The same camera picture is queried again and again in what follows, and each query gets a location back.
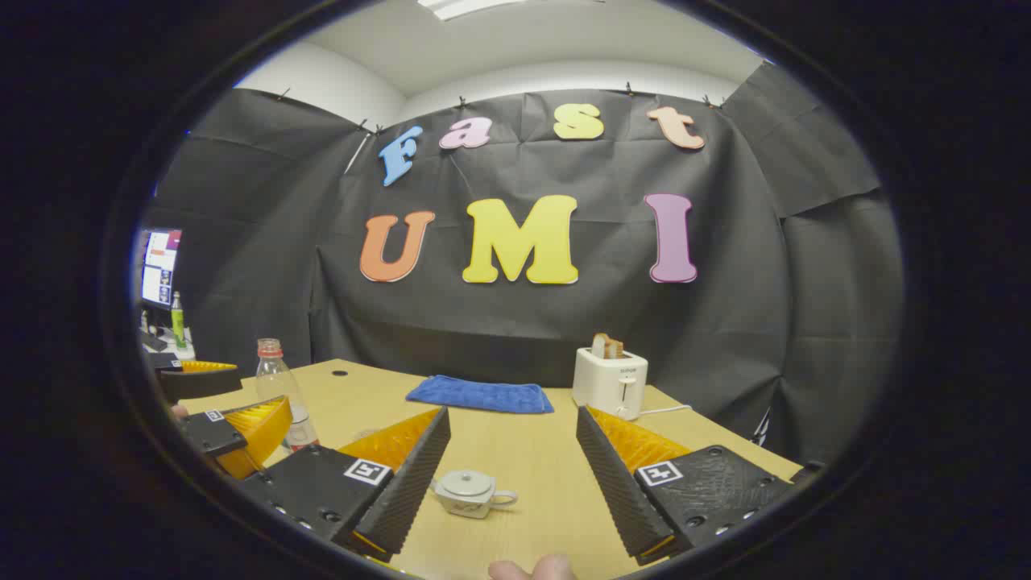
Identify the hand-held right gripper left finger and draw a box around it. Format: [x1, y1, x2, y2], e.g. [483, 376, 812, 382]
[238, 407, 452, 563]

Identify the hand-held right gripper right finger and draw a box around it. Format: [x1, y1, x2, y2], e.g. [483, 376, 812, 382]
[575, 404, 798, 566]

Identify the white teacup lid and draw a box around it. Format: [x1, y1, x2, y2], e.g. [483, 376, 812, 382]
[439, 470, 496, 498]

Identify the white ceramic teacup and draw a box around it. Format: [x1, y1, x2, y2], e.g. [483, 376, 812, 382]
[433, 470, 519, 519]

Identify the clear plastic water bottle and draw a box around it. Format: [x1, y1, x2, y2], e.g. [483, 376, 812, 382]
[255, 338, 321, 454]

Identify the white side desk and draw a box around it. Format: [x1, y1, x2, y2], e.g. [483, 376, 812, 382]
[141, 326, 197, 363]

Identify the white toaster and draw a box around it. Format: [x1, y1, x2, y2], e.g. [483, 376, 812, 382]
[572, 346, 649, 421]

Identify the blue towel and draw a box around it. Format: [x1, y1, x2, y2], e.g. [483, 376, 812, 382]
[405, 375, 555, 415]

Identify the computer monitor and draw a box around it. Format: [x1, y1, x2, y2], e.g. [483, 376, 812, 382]
[139, 228, 183, 311]

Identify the black backdrop cloth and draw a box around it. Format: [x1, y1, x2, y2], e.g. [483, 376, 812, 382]
[141, 63, 905, 484]

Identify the ceiling light panel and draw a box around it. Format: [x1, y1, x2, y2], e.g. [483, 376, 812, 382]
[417, 0, 528, 21]

